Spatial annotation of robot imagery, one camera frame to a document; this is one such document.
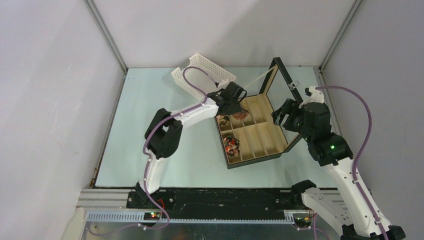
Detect rolled tie compartment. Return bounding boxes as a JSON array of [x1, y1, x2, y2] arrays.
[[216, 115, 232, 131], [223, 136, 240, 157]]

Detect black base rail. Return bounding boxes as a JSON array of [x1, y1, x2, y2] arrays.
[[126, 187, 308, 221]]

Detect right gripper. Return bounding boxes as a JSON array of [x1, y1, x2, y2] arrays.
[[271, 97, 314, 142]]

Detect rolled tie near compartment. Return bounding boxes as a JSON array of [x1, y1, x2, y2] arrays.
[[223, 136, 240, 157]]

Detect rolled tie far compartment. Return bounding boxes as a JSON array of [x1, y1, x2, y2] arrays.
[[216, 115, 232, 131]]

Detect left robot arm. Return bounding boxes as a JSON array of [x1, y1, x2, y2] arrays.
[[136, 81, 247, 208]]

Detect white perforated plastic basket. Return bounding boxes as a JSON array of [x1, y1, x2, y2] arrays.
[[171, 53, 237, 102]]

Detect black compartment tie box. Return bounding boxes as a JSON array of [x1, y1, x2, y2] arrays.
[[215, 57, 303, 169]]

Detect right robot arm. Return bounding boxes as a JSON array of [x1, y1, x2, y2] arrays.
[[271, 98, 406, 240]]

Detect colourful patterned tie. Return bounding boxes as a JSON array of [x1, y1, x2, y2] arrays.
[[232, 109, 250, 120]]

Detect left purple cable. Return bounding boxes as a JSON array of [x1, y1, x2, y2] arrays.
[[86, 66, 220, 237]]

